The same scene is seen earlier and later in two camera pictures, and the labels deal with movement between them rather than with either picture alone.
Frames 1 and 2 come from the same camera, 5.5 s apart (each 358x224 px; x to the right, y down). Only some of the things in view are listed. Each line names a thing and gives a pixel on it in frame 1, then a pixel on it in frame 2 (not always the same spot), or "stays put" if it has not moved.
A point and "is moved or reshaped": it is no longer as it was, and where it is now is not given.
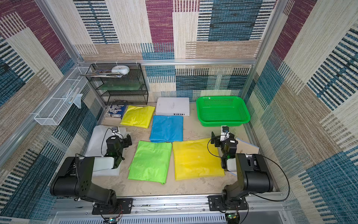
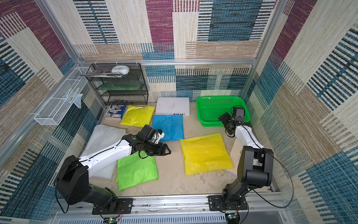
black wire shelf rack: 121,84 stays put
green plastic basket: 222,111 stays put
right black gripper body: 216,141 -> 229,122
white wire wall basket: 54,110 stays put
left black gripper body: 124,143 -> 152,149
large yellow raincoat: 196,159 is moved or reshaped
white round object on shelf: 122,70 stays put
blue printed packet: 117,110 stays put
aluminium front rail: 269,209 stays put
